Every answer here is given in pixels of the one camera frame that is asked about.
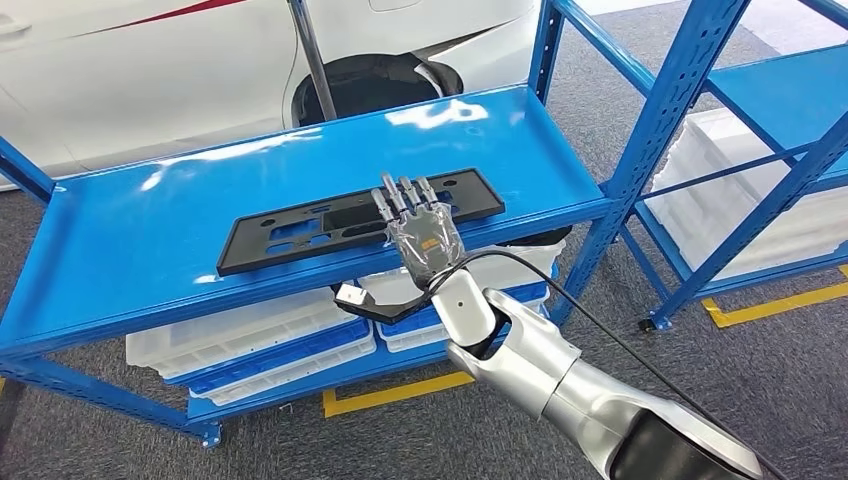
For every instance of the black plastic plate frame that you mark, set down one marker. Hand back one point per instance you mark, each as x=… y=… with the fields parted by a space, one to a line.
x=474 y=199

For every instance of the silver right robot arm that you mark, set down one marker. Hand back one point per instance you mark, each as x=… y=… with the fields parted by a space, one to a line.
x=536 y=371

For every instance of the blue metal shelf rack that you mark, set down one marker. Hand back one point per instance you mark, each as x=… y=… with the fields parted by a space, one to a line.
x=132 y=232
x=782 y=93

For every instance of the yellow floor tape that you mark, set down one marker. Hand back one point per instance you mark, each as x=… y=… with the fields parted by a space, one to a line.
x=775 y=306
x=397 y=394

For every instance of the chrome metal stand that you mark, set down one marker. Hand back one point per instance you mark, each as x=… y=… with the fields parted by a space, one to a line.
x=314 y=60

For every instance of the white car with red stripe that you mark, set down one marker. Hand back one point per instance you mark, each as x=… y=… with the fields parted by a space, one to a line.
x=166 y=79

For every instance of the white plastic crate stack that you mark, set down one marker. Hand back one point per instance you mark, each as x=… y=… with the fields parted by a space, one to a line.
x=729 y=199

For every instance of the pale wrist camera on bracket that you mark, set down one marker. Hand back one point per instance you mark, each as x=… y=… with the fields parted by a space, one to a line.
x=351 y=295

